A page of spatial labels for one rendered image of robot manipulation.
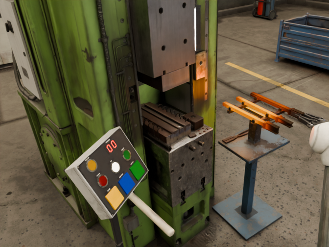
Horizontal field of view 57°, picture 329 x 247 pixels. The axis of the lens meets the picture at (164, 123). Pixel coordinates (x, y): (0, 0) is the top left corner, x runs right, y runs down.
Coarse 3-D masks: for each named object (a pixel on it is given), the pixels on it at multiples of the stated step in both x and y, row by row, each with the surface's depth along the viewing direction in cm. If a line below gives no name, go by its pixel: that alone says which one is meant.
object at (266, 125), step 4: (224, 104) 207; (228, 104) 205; (232, 108) 202; (236, 108) 200; (236, 112) 199; (240, 112) 196; (244, 112) 194; (244, 116) 194; (248, 116) 191; (252, 116) 190; (256, 120) 186; (260, 120) 185; (260, 124) 184; (264, 124) 180; (268, 124) 180; (272, 124) 178; (268, 128) 181; (272, 128) 178; (276, 128) 176; (272, 132) 178; (276, 132) 177
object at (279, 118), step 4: (240, 100) 211; (244, 100) 208; (248, 104) 205; (252, 104) 203; (256, 104) 202; (256, 108) 200; (260, 108) 197; (260, 112) 197; (264, 112) 194; (268, 112) 192; (272, 116) 189; (276, 116) 188; (280, 116) 186; (276, 120) 186; (280, 120) 186; (284, 120) 182; (288, 120) 182; (284, 124) 183; (288, 124) 181
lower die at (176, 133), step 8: (152, 104) 212; (144, 112) 204; (160, 112) 200; (168, 112) 201; (144, 120) 197; (152, 120) 194; (160, 120) 193; (176, 120) 190; (184, 120) 191; (152, 128) 187; (160, 128) 187; (168, 128) 184; (176, 128) 184; (184, 128) 186; (160, 136) 183; (168, 136) 179; (176, 136) 184; (184, 136) 189; (168, 144) 182
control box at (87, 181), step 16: (96, 144) 140; (128, 144) 150; (80, 160) 128; (96, 160) 133; (112, 160) 139; (128, 160) 147; (80, 176) 125; (96, 176) 130; (112, 176) 137; (96, 192) 128; (96, 208) 132; (112, 208) 132
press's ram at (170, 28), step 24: (144, 0) 138; (168, 0) 144; (192, 0) 153; (144, 24) 145; (168, 24) 149; (192, 24) 159; (144, 48) 152; (168, 48) 155; (192, 48) 166; (144, 72) 160; (168, 72) 161
